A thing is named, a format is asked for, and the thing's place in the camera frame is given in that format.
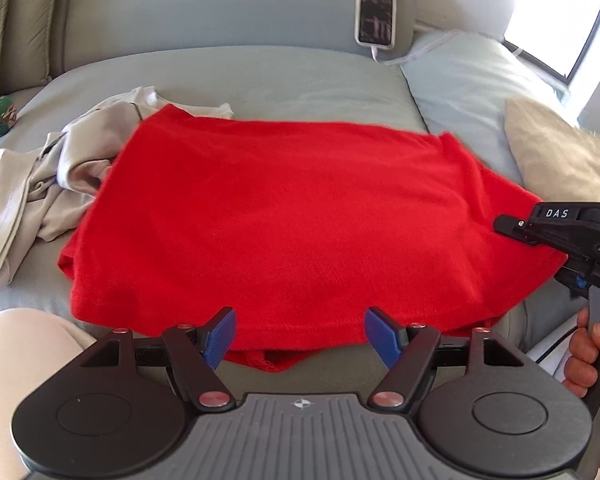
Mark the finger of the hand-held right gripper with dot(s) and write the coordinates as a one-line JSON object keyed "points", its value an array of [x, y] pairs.
{"points": [[512, 227]]}

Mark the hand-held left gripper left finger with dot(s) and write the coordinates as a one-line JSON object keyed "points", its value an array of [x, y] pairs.
{"points": [[220, 337]]}

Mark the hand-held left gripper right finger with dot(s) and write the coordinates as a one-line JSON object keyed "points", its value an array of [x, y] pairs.
{"points": [[382, 337]]}

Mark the red sweater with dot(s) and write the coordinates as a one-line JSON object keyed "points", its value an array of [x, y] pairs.
{"points": [[300, 220]]}

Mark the person's right hand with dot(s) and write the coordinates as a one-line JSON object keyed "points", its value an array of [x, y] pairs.
{"points": [[577, 360]]}

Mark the beige pillow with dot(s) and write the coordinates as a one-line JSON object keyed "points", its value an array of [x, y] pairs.
{"points": [[560, 155]]}

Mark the person's knee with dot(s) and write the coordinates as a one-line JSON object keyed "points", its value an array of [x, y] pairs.
{"points": [[20, 350]]}

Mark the window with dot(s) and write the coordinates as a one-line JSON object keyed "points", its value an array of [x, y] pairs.
{"points": [[555, 15]]}

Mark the beige garment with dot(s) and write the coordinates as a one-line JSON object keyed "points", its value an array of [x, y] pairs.
{"points": [[40, 195]]}

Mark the grey sofa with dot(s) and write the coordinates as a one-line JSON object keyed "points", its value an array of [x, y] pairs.
{"points": [[280, 85]]}

